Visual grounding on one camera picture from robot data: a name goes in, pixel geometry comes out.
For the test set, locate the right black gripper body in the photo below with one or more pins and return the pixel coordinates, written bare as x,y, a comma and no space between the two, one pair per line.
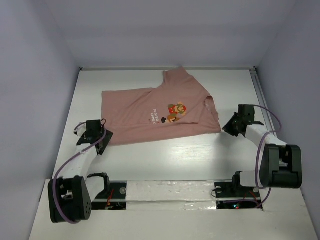
240,120

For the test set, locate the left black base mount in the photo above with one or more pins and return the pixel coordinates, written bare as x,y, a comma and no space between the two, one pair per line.
106,194

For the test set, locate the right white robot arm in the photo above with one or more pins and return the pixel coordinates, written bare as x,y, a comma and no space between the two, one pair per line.
277,164

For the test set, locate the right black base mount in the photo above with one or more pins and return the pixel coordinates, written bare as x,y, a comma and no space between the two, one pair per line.
231,195

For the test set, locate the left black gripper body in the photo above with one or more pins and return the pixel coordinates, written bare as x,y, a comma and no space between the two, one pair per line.
100,134

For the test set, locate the pink printed t shirt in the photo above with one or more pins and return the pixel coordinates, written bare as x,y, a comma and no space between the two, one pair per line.
180,107

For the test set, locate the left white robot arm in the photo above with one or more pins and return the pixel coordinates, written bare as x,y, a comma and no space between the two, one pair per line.
72,189

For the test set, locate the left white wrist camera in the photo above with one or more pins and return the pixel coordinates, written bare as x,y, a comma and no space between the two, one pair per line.
80,129

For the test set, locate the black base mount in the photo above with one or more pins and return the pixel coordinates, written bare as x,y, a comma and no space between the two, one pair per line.
231,195
106,194

